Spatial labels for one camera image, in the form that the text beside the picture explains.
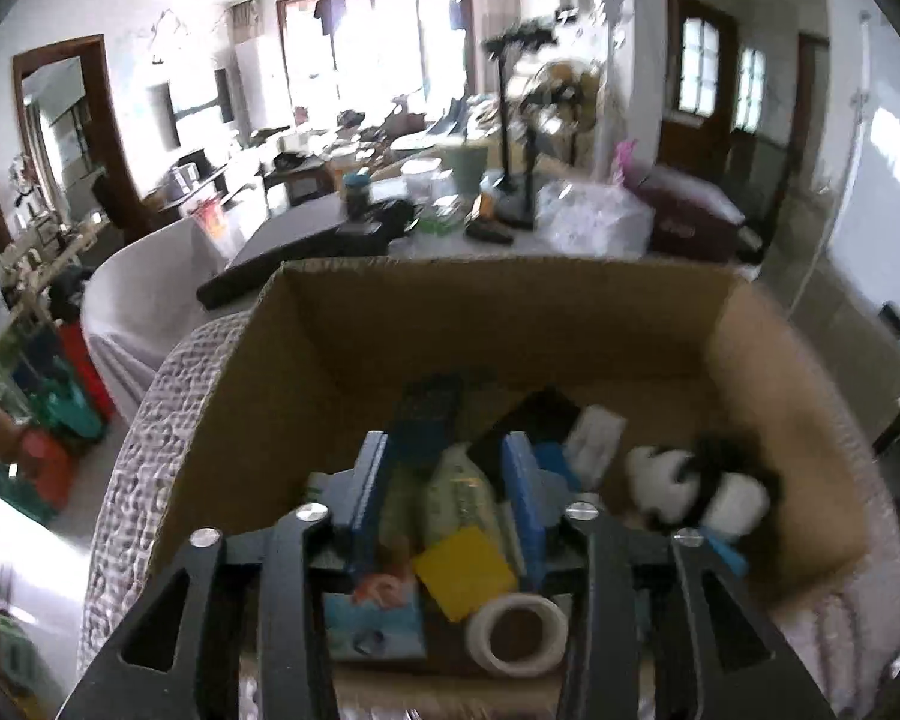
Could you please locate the metal desk fan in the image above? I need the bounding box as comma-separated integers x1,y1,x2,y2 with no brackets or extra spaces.
520,58,610,167

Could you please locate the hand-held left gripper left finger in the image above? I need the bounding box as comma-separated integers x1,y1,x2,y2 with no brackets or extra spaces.
56,430,391,720

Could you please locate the clear plastic bag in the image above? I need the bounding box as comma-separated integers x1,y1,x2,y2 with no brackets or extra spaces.
535,178,659,261

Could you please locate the maroon box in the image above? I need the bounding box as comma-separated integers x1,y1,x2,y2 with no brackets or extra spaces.
632,163,749,265

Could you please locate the wooden rack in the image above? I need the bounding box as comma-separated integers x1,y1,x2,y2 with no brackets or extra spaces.
0,216,107,317

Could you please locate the large brown framed window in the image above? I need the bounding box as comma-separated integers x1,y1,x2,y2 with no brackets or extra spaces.
276,0,475,122

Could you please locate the black remote control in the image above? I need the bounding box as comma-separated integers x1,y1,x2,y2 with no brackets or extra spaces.
463,217,516,246

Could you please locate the white covered chair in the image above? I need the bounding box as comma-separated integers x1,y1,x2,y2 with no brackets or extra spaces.
79,216,231,422

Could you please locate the yellow block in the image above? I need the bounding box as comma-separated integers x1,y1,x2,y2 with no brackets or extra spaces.
411,526,520,625

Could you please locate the dark blue box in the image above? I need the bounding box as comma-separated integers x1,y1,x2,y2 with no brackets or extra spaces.
388,373,467,460

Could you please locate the dark wooden side table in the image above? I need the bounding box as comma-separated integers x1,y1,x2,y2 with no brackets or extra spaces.
261,152,336,209

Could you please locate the dark jar with blue lid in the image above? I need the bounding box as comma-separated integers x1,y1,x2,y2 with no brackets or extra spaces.
341,171,375,224

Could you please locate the black textured case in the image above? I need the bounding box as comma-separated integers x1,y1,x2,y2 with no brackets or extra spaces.
467,385,584,467

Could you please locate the pink object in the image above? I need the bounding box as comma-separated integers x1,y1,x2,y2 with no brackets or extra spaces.
610,137,640,186

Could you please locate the green white bowl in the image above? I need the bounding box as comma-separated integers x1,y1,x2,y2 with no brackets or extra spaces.
415,193,471,239

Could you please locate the panda plush toy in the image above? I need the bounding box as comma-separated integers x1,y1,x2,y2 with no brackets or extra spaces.
622,430,786,542

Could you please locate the red plastic stool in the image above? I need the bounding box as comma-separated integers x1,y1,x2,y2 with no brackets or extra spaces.
58,321,115,422

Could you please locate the green bag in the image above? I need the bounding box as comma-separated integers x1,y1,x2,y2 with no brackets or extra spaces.
28,373,107,437

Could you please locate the black bag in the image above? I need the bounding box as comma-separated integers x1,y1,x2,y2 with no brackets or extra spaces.
336,197,422,257

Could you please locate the wooden door with windows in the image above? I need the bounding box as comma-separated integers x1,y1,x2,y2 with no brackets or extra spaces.
658,0,767,175

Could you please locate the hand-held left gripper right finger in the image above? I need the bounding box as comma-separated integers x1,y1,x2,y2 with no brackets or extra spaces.
501,430,841,720

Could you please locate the black stand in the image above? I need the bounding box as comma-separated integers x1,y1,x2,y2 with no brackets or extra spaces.
478,17,557,231

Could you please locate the black flat board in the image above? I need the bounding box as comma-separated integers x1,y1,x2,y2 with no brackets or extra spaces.
195,208,392,310

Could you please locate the white plastic container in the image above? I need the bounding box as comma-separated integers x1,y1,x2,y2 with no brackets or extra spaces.
400,156,445,201

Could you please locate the brown cardboard box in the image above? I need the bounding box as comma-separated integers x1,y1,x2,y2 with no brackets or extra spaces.
146,255,872,683

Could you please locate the white tape roll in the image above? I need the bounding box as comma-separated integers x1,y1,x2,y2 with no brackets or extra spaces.
463,589,570,679

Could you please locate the white charger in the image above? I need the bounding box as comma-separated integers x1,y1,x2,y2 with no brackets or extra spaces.
565,403,629,490

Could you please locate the small blue box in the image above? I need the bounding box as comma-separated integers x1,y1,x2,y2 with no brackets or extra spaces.
534,441,584,494

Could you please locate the bright blue object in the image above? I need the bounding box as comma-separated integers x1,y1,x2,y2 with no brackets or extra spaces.
700,527,752,580

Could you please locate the pale green cup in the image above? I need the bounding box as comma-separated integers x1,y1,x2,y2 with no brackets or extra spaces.
448,141,490,194

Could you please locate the blue white tissue packet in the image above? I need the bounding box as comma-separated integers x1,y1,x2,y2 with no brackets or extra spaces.
321,568,430,666

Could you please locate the green white packet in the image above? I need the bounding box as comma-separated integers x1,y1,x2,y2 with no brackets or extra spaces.
418,441,509,550

